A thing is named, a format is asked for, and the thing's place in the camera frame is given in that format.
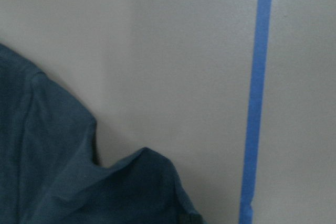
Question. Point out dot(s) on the black printed t-shirt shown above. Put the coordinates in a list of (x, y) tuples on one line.
[(48, 169)]

